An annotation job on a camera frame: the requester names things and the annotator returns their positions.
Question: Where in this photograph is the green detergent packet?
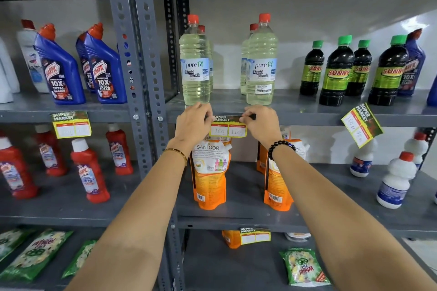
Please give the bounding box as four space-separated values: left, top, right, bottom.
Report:
0 229 74 283
0 227 35 263
62 239 98 280
279 248 331 288

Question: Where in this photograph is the round white bottle red cap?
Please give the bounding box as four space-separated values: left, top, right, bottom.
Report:
350 137 379 178
404 132 429 171
376 151 418 210

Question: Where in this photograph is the blue toilet cleaner bottle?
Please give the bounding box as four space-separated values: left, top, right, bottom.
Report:
34 23 86 106
75 31 97 94
397 28 427 97
83 22 128 105

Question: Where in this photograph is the person's left forearm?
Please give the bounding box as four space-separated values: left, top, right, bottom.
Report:
64 148 189 291

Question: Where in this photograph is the gold bangle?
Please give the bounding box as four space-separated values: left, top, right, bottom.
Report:
163 148 188 166

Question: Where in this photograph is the person's left hand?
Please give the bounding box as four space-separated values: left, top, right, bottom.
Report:
170 102 214 150

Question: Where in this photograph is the clear bleach bottle red cap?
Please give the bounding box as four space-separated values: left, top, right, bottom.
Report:
245 13 278 106
240 23 259 95
198 25 214 92
179 14 211 107

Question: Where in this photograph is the yellow price tag card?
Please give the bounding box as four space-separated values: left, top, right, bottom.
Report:
208 115 248 139
51 111 92 140
239 227 272 246
341 102 384 149

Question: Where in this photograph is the orange refill pouch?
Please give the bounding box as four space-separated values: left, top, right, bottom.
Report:
189 135 233 211
221 230 244 250
256 142 270 176
263 139 310 212

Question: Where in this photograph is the grey metal shelving rack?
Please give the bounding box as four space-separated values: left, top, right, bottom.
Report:
0 0 437 291

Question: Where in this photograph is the black bead bracelet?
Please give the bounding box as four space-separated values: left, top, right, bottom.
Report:
267 140 297 161

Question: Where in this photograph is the plain white plastic bottle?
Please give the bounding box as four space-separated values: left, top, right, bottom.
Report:
0 36 20 104

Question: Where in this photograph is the dark bottle green cap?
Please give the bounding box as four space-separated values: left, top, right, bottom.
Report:
368 34 409 107
345 39 373 97
319 35 356 107
299 40 325 96

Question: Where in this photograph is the person's right forearm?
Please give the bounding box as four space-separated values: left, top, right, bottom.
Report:
271 144 437 291

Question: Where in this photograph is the person's right hand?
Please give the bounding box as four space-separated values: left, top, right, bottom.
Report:
240 105 284 150

